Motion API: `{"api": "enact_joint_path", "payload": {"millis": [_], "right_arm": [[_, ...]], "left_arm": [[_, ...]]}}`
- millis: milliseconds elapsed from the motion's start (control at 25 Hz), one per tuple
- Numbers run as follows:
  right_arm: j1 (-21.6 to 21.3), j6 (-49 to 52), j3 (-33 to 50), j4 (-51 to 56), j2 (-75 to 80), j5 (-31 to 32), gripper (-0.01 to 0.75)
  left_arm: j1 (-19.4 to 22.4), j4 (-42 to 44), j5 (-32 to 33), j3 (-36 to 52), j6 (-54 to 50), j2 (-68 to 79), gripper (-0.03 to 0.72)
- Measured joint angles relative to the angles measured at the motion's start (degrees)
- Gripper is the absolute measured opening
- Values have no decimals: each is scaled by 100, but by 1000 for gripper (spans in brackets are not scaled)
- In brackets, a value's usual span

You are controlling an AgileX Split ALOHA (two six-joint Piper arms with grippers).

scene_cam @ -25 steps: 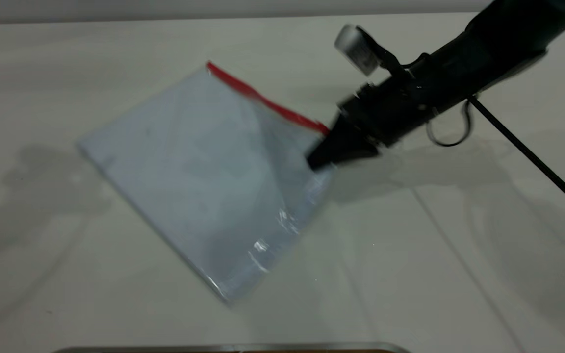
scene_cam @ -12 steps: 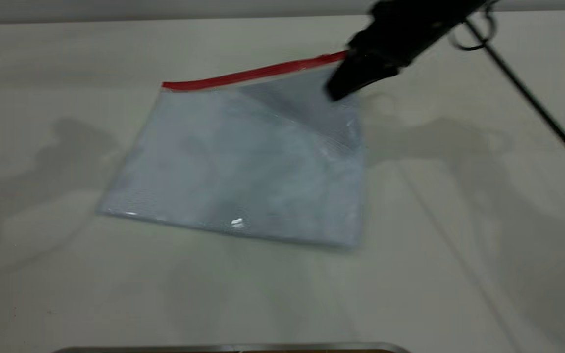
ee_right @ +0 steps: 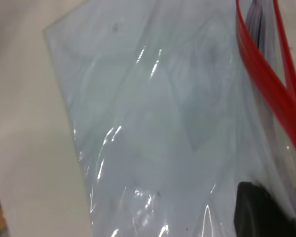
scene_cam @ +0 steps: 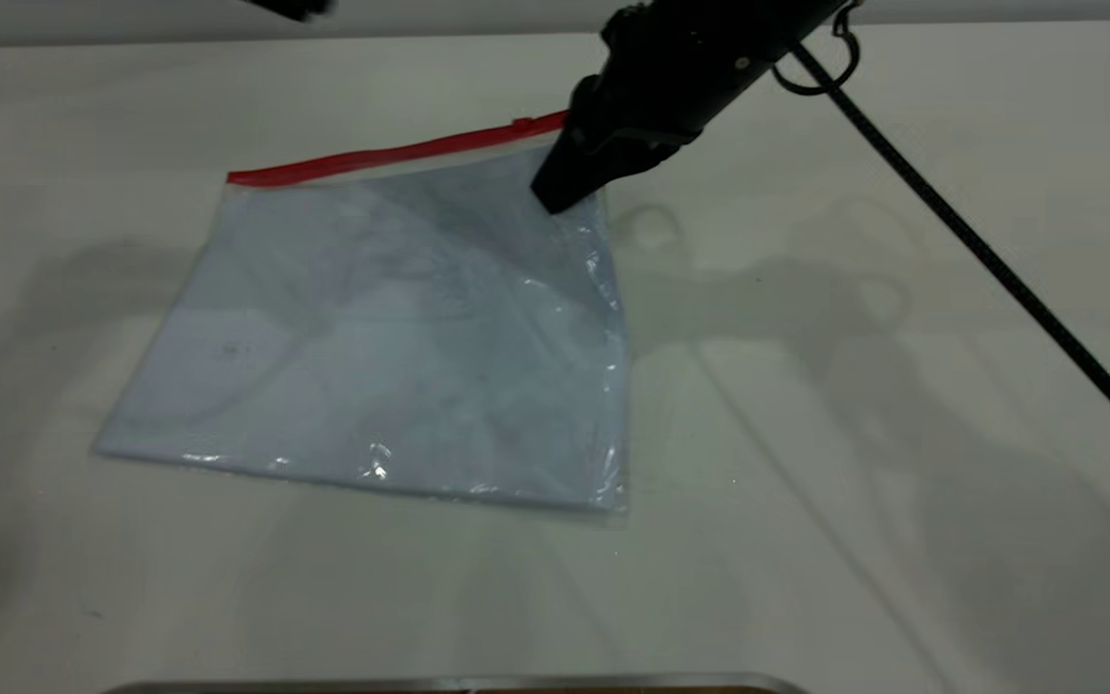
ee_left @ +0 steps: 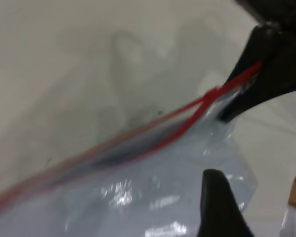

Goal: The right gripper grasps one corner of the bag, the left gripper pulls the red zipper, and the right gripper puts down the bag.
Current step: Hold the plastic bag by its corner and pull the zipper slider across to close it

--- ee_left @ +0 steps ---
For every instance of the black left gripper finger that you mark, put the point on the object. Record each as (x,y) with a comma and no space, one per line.
(219,209)

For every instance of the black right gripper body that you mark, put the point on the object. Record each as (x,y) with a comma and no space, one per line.
(281,12)

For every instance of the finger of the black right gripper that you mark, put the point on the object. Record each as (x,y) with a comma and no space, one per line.
(286,69)
(259,44)

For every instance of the clear plastic red-zipper bag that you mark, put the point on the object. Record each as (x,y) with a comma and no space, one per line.
(143,177)

